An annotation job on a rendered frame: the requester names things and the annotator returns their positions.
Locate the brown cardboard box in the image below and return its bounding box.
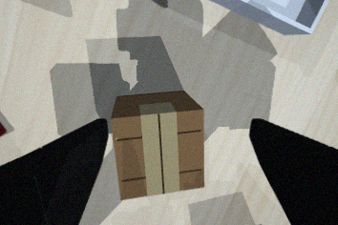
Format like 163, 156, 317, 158
111, 91, 204, 200

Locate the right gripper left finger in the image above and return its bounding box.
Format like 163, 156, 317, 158
0, 118, 109, 225

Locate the red block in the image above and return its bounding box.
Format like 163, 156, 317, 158
0, 123, 7, 136

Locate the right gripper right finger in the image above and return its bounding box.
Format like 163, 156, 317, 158
249, 118, 338, 225

